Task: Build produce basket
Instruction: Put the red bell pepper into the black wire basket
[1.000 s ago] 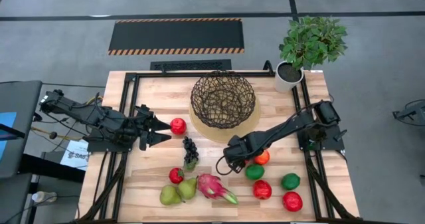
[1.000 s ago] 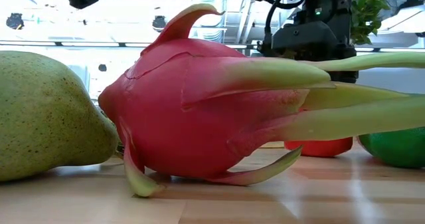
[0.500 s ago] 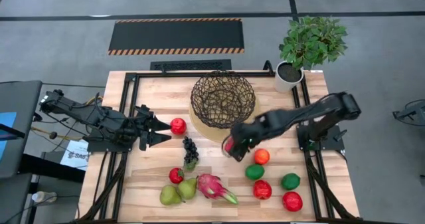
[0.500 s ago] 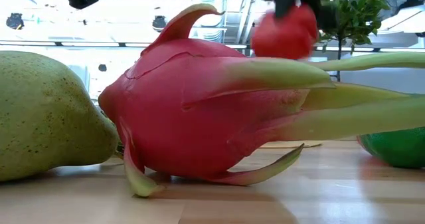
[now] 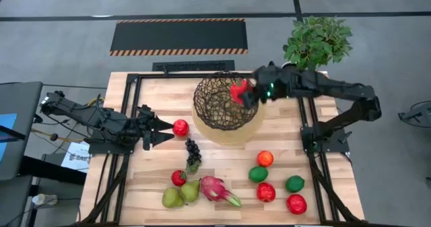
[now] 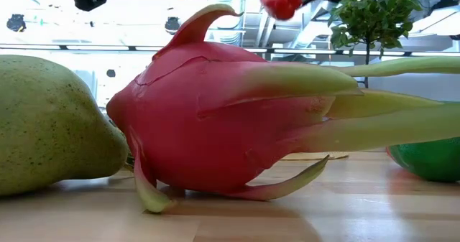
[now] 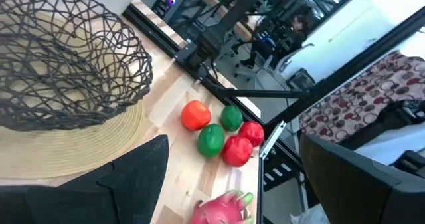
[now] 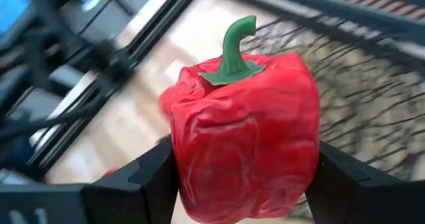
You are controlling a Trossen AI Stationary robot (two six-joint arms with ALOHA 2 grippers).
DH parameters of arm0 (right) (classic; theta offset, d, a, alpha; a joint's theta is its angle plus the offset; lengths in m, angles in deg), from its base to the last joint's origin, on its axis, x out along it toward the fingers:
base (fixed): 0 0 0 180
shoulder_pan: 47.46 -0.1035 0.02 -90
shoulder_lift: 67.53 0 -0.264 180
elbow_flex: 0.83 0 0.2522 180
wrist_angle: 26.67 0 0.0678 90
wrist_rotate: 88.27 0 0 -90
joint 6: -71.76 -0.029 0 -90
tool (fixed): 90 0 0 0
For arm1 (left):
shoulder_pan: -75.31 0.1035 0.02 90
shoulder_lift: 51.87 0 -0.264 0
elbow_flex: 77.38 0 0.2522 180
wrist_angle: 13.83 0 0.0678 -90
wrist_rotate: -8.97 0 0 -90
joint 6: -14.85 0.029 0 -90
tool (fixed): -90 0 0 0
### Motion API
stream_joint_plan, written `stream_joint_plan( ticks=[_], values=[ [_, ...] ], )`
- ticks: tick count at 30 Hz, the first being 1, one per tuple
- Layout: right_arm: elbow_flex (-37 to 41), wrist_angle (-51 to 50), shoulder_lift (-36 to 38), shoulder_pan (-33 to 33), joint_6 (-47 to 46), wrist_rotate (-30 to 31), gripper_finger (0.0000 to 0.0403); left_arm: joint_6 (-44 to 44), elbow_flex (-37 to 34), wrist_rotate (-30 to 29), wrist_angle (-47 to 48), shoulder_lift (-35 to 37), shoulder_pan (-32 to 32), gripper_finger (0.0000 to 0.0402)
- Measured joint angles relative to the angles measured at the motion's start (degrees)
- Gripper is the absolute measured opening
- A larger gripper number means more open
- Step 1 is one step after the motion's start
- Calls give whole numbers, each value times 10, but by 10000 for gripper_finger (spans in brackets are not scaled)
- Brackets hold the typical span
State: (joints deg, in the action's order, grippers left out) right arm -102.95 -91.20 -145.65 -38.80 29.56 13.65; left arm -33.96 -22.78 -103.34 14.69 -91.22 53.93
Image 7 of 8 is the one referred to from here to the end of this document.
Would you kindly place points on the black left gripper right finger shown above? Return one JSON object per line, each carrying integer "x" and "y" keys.
{"x": 348, "y": 190}

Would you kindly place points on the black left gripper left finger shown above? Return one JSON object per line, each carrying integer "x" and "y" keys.
{"x": 133, "y": 184}

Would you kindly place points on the large green round fruit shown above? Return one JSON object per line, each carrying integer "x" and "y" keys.
{"x": 210, "y": 141}

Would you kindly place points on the pink dragon fruit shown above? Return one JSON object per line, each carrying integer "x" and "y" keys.
{"x": 219, "y": 210}

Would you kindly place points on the orange-red round fruit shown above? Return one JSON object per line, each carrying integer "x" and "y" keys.
{"x": 196, "y": 116}

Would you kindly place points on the red round fruit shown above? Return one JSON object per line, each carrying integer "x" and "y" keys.
{"x": 252, "y": 132}
{"x": 237, "y": 151}

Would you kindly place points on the small green round fruit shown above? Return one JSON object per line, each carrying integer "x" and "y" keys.
{"x": 231, "y": 118}

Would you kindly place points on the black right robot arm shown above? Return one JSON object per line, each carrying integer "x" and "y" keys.
{"x": 232, "y": 18}

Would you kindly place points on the white plastic bag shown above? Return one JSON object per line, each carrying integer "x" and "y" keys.
{"x": 308, "y": 217}

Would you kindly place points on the round woven straw placemat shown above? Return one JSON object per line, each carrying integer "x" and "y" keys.
{"x": 66, "y": 151}

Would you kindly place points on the red circle patterned cloth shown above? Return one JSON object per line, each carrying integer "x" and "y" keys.
{"x": 365, "y": 94}

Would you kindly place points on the person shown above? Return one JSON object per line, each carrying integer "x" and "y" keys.
{"x": 297, "y": 34}

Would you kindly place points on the black computer tower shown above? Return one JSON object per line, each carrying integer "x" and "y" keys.
{"x": 166, "y": 1}

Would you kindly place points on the black metal table frame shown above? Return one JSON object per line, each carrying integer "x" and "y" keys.
{"x": 365, "y": 56}

